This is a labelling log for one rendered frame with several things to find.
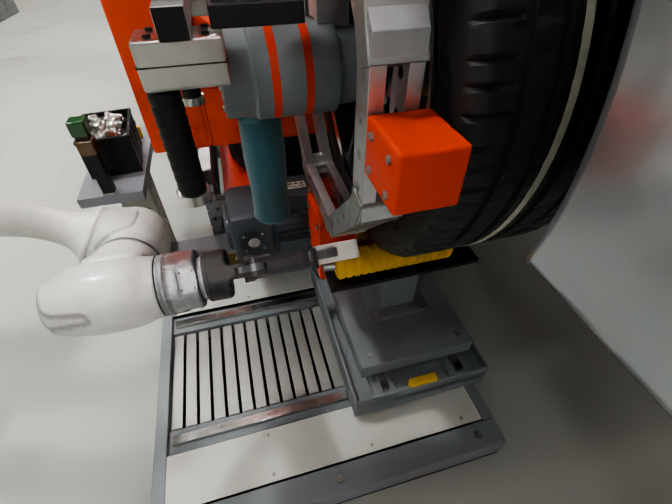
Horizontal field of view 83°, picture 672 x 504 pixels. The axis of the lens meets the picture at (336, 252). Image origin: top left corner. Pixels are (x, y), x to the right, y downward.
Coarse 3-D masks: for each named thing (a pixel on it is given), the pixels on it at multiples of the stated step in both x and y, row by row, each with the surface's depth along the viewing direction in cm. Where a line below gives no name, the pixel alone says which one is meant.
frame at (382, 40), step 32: (352, 0) 38; (384, 0) 35; (416, 0) 35; (384, 32) 35; (416, 32) 36; (384, 64) 37; (416, 64) 38; (384, 96) 39; (416, 96) 40; (320, 128) 85; (320, 160) 84; (320, 192) 76; (352, 192) 50; (352, 224) 54
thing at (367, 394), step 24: (336, 312) 113; (336, 336) 107; (432, 360) 101; (456, 360) 98; (480, 360) 100; (360, 384) 97; (384, 384) 93; (408, 384) 95; (432, 384) 95; (456, 384) 100; (360, 408) 93
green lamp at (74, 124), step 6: (72, 120) 90; (78, 120) 90; (84, 120) 91; (66, 126) 90; (72, 126) 90; (78, 126) 90; (84, 126) 91; (72, 132) 91; (78, 132) 91; (84, 132) 92; (90, 132) 94
